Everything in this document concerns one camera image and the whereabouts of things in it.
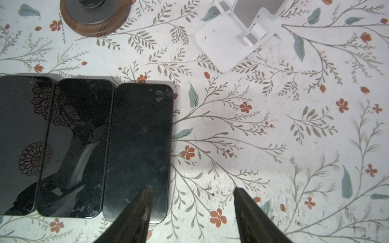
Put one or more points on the white folding phone stand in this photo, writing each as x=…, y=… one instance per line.
x=237, y=29

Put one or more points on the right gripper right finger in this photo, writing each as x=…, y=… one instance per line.
x=253, y=224

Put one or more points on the black phone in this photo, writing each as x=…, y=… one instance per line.
x=26, y=103
x=139, y=152
x=72, y=184

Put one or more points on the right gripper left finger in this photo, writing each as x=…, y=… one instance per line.
x=132, y=225

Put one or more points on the wooden base stand centre-right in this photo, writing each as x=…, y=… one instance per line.
x=95, y=18

